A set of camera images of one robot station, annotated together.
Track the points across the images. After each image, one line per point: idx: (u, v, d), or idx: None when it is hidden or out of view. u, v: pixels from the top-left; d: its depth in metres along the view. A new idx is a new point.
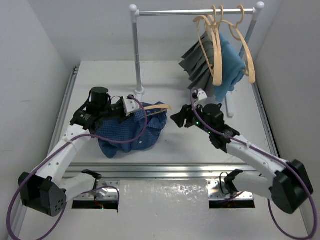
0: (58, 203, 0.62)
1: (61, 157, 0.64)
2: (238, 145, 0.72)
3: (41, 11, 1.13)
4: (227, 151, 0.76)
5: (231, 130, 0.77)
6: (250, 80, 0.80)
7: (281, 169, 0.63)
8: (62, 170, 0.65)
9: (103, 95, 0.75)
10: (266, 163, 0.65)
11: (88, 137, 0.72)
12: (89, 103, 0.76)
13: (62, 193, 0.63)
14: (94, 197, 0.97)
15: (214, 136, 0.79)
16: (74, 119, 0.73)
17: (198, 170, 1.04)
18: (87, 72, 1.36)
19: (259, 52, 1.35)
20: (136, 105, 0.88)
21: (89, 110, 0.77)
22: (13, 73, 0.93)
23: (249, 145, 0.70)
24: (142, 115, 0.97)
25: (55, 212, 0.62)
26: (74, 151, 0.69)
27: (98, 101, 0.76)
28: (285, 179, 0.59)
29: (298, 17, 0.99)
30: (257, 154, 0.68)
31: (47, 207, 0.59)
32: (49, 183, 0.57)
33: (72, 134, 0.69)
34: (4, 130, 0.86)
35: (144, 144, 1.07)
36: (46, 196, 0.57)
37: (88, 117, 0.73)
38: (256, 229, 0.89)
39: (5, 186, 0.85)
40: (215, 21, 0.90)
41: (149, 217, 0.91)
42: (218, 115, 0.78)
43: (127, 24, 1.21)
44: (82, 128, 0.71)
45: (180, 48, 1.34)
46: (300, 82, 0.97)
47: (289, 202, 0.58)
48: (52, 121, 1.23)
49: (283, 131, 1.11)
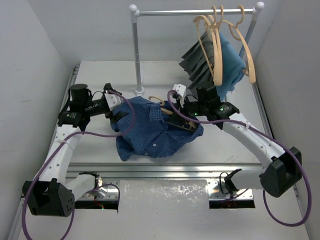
0: (69, 202, 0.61)
1: (59, 158, 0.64)
2: (236, 125, 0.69)
3: (41, 11, 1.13)
4: (223, 129, 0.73)
5: (230, 106, 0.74)
6: (250, 81, 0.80)
7: (278, 154, 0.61)
8: (64, 172, 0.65)
9: (83, 91, 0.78)
10: (264, 147, 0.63)
11: (80, 135, 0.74)
12: (71, 102, 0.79)
13: (70, 193, 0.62)
14: (94, 197, 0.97)
15: (209, 111, 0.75)
16: (61, 120, 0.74)
17: (193, 170, 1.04)
18: (88, 72, 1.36)
19: (259, 52, 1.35)
20: (116, 99, 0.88)
21: (73, 109, 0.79)
22: (13, 73, 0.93)
23: (249, 126, 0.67)
24: (161, 116, 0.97)
25: (68, 213, 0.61)
26: (70, 150, 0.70)
27: (79, 98, 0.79)
28: (281, 166, 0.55)
29: (298, 18, 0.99)
30: (256, 136, 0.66)
31: (59, 208, 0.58)
32: (56, 184, 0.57)
33: (64, 134, 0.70)
34: (4, 129, 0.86)
35: (156, 151, 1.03)
36: (55, 197, 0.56)
37: (74, 115, 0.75)
38: (257, 229, 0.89)
39: (6, 187, 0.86)
40: (215, 21, 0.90)
41: (149, 217, 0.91)
42: (210, 88, 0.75)
43: (127, 24, 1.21)
44: (72, 126, 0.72)
45: (180, 48, 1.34)
46: (299, 82, 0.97)
47: (278, 187, 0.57)
48: (52, 121, 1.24)
49: (283, 131, 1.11)
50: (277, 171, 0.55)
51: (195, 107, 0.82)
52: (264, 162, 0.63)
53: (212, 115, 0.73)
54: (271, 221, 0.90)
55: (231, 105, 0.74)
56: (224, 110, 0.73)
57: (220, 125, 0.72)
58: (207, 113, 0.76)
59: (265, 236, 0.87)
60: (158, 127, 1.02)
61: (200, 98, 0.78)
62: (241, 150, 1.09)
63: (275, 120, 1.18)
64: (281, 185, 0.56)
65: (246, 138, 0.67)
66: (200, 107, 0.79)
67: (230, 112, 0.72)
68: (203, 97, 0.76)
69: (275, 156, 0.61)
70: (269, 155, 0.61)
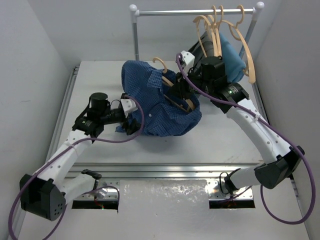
0: (57, 206, 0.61)
1: (62, 161, 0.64)
2: (245, 113, 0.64)
3: (41, 12, 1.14)
4: (224, 111, 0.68)
5: (238, 88, 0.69)
6: (250, 81, 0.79)
7: (283, 153, 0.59)
8: (63, 175, 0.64)
9: (103, 101, 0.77)
10: (270, 143, 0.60)
11: (90, 141, 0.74)
12: (89, 110, 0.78)
13: (61, 197, 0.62)
14: (94, 197, 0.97)
15: (213, 90, 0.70)
16: (76, 125, 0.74)
17: (191, 170, 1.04)
18: (87, 72, 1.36)
19: (259, 52, 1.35)
20: (132, 103, 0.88)
21: (89, 117, 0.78)
22: (13, 73, 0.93)
23: (258, 118, 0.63)
24: (160, 85, 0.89)
25: (53, 216, 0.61)
26: (76, 155, 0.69)
27: (98, 108, 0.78)
28: (284, 165, 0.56)
29: (298, 17, 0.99)
30: (263, 130, 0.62)
31: (47, 210, 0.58)
32: (50, 185, 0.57)
33: (73, 139, 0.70)
34: (4, 130, 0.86)
35: (149, 122, 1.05)
36: (47, 198, 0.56)
37: (89, 124, 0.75)
38: (257, 229, 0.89)
39: (5, 187, 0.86)
40: (215, 21, 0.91)
41: (149, 217, 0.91)
42: (218, 64, 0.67)
43: (127, 24, 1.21)
44: (84, 133, 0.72)
45: (180, 48, 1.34)
46: (299, 82, 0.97)
47: (274, 182, 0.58)
48: (52, 121, 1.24)
49: (283, 131, 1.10)
50: (279, 170, 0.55)
51: (197, 84, 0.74)
52: (268, 159, 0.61)
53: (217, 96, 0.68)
54: (271, 221, 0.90)
55: (240, 88, 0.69)
56: (233, 92, 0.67)
57: (225, 107, 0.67)
58: (211, 93, 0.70)
59: (265, 236, 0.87)
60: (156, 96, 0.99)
61: (204, 75, 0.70)
62: (241, 150, 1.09)
63: (275, 120, 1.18)
64: (279, 181, 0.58)
65: (252, 130, 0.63)
66: (203, 86, 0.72)
67: (238, 94, 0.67)
68: (208, 74, 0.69)
69: (280, 154, 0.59)
70: (274, 153, 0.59)
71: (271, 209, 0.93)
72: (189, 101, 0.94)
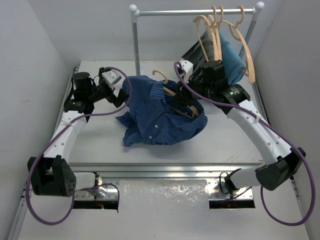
0: (70, 183, 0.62)
1: (64, 138, 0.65)
2: (246, 114, 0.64)
3: (41, 12, 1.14)
4: (228, 113, 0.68)
5: (240, 89, 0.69)
6: (249, 81, 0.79)
7: (284, 154, 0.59)
8: (67, 153, 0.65)
9: (86, 80, 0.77)
10: (271, 144, 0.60)
11: (84, 121, 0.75)
12: (75, 91, 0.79)
13: (71, 174, 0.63)
14: (94, 197, 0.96)
15: (215, 93, 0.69)
16: (67, 107, 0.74)
17: (191, 170, 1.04)
18: (87, 72, 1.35)
19: (259, 52, 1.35)
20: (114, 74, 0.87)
21: (78, 97, 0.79)
22: (13, 73, 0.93)
23: (259, 119, 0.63)
24: (162, 95, 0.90)
25: (69, 193, 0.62)
26: (75, 134, 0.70)
27: (83, 87, 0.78)
28: (284, 167, 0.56)
29: (298, 18, 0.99)
30: (264, 131, 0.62)
31: (61, 186, 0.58)
32: (59, 161, 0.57)
33: (69, 118, 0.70)
34: (4, 129, 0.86)
35: (156, 134, 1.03)
36: (59, 174, 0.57)
37: (80, 104, 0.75)
38: (257, 229, 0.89)
39: (5, 187, 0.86)
40: (215, 21, 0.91)
41: (149, 217, 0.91)
42: (218, 67, 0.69)
43: (127, 24, 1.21)
44: (78, 112, 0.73)
45: (180, 48, 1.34)
46: (299, 82, 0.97)
47: (274, 183, 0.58)
48: (52, 121, 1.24)
49: (283, 130, 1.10)
50: (279, 171, 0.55)
51: (199, 88, 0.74)
52: (268, 160, 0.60)
53: (219, 98, 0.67)
54: (271, 221, 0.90)
55: (241, 89, 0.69)
56: (234, 93, 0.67)
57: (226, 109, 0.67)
58: (212, 96, 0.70)
59: (265, 236, 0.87)
60: (160, 107, 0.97)
61: (204, 79, 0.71)
62: (241, 150, 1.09)
63: (275, 120, 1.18)
64: (279, 182, 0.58)
65: (253, 131, 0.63)
66: (204, 89, 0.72)
67: (240, 95, 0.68)
68: (209, 77, 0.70)
69: (281, 155, 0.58)
70: (274, 154, 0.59)
71: (271, 209, 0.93)
72: (193, 107, 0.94)
